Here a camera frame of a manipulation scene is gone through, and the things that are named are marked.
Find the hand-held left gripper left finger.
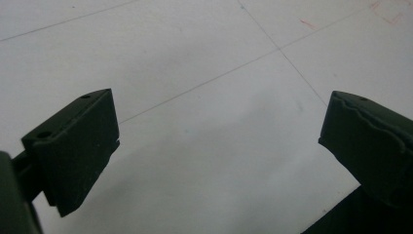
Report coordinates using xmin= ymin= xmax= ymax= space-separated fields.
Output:
xmin=12 ymin=88 xmax=121 ymax=218

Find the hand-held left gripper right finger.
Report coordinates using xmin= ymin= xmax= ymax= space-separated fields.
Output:
xmin=318 ymin=90 xmax=413 ymax=210

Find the white table cover sheet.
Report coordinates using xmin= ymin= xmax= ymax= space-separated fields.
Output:
xmin=0 ymin=0 xmax=413 ymax=234

